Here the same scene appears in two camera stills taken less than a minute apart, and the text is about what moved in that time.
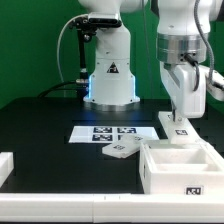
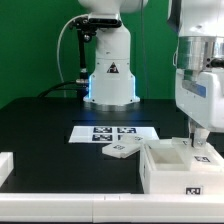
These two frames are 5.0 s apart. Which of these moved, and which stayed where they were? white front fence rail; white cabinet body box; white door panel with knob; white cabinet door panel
Moved: white cabinet door panel
Stayed: white cabinet body box; white front fence rail; white door panel with knob
